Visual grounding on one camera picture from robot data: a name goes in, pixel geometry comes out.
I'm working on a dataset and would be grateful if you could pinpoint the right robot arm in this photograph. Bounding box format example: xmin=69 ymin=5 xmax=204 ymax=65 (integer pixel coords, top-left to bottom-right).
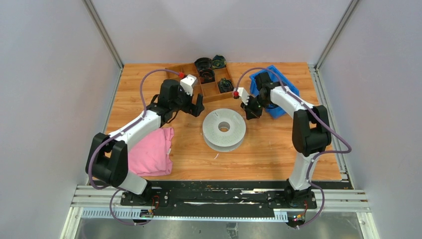
xmin=233 ymin=72 xmax=331 ymax=208

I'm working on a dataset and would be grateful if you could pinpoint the pink folded cloth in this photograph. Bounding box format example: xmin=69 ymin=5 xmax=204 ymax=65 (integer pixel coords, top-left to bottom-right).
xmin=128 ymin=127 xmax=174 ymax=177

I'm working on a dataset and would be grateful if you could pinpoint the orange black rolled tie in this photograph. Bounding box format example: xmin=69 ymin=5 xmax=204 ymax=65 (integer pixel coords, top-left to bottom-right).
xmin=199 ymin=68 xmax=215 ymax=84

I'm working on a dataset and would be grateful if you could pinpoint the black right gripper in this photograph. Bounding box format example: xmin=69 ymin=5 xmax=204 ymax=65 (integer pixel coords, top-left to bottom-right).
xmin=241 ymin=95 xmax=271 ymax=120

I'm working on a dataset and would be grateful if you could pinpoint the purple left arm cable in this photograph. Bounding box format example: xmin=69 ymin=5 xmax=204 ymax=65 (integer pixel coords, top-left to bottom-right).
xmin=88 ymin=69 xmax=185 ymax=226

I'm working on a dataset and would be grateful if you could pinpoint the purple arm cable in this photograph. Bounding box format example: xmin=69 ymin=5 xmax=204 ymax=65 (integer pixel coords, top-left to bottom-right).
xmin=232 ymin=67 xmax=353 ymax=229
xmin=88 ymin=69 xmax=185 ymax=226

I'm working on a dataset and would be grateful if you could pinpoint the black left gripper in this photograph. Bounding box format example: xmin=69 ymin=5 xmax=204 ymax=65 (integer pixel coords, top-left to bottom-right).
xmin=171 ymin=84 xmax=205 ymax=117

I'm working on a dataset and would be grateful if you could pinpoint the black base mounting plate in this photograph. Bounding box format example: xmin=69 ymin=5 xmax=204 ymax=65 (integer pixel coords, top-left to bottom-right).
xmin=120 ymin=181 xmax=317 ymax=209

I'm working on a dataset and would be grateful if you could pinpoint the aluminium frame rail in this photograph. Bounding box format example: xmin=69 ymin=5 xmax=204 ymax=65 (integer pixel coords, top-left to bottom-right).
xmin=71 ymin=186 xmax=370 ymax=222

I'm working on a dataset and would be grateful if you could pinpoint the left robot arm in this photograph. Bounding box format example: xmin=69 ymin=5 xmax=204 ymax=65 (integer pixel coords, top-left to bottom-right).
xmin=85 ymin=75 xmax=205 ymax=206

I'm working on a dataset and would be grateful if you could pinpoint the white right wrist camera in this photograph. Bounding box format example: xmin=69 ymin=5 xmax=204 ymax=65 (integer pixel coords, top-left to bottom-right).
xmin=233 ymin=87 xmax=249 ymax=105

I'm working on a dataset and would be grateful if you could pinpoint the wooden divided tray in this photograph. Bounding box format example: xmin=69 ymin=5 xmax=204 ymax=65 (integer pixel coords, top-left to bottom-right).
xmin=166 ymin=63 xmax=235 ymax=103

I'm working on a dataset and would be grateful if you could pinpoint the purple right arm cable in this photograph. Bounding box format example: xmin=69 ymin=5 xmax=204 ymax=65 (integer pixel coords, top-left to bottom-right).
xmin=232 ymin=67 xmax=353 ymax=229

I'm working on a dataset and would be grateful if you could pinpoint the blue plastic bin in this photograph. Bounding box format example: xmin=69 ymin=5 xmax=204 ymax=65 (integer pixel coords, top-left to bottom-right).
xmin=249 ymin=65 xmax=300 ymax=119

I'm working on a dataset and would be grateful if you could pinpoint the grey perforated cable spool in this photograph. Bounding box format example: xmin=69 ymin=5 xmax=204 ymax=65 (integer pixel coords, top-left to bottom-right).
xmin=202 ymin=109 xmax=246 ymax=152

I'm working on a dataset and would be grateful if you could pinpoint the green patterned rolled tie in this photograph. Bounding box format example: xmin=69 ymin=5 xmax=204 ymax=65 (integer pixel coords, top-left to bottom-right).
xmin=217 ymin=78 xmax=234 ymax=93

